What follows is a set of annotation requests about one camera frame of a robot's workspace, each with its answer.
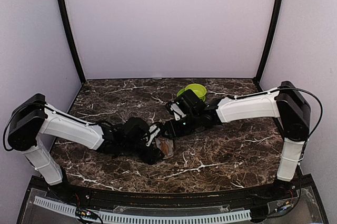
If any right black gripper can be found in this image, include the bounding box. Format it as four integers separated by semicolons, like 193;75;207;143
163;111;201;140

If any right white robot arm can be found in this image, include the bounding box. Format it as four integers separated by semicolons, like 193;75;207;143
164;81;314;200

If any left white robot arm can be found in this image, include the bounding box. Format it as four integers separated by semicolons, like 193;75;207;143
3;93;164;201

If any green plate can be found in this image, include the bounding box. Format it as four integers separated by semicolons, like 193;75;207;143
176;88;186;97

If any green bowl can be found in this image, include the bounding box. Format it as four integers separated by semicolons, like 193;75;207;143
185;83;207;101

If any small circuit board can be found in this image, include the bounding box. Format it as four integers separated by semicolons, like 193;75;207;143
75;208;97;221

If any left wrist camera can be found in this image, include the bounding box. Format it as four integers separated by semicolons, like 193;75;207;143
143;123;162;147

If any white slotted cable duct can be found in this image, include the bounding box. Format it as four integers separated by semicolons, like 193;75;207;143
33;196;251;223

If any black table front rail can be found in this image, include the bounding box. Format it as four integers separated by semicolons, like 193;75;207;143
47;181;298;211

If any right black frame post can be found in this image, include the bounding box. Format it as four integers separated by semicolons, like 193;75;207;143
253;0;282;86

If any black frame post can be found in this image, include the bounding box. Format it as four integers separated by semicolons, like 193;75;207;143
57;0;86;84
253;0;282;86

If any left black frame post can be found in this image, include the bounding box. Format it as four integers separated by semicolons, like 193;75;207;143
57;0;86;84

